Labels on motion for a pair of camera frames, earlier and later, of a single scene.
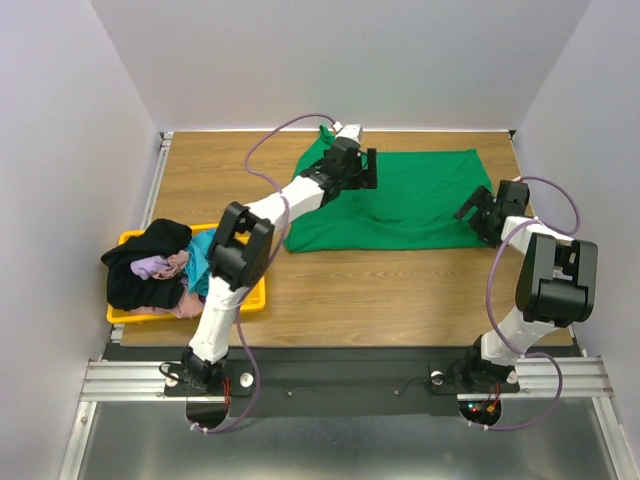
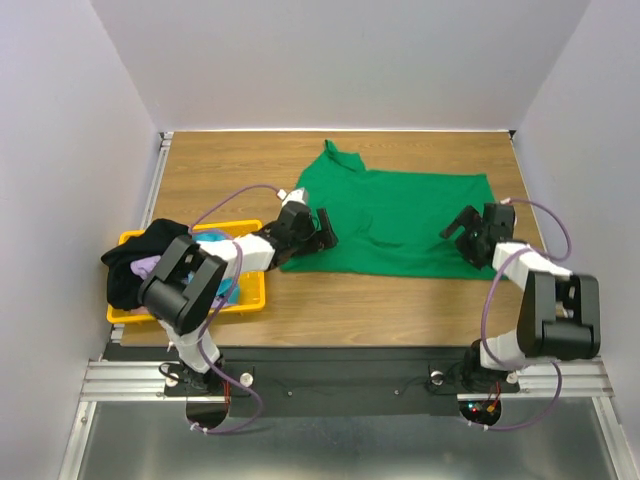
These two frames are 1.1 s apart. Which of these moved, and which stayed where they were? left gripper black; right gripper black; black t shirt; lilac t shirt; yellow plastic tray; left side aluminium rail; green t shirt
Moved: right gripper black; left gripper black; green t shirt
Stayed: left side aluminium rail; lilac t shirt; yellow plastic tray; black t shirt
